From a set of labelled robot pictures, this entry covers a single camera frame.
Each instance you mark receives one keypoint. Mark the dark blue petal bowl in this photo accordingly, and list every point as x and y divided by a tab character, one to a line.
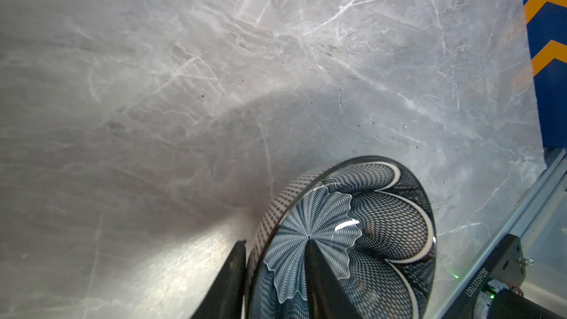
373	223

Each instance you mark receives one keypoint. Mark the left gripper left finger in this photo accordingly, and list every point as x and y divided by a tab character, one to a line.
225	297

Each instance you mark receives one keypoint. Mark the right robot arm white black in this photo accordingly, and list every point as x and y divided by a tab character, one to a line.
497	301

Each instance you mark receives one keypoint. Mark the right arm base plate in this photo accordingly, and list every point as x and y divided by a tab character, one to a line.
502	269

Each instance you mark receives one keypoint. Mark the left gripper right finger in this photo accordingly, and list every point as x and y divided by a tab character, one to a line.
326	297

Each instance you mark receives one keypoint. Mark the aluminium front rail frame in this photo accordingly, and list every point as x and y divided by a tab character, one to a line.
537	215

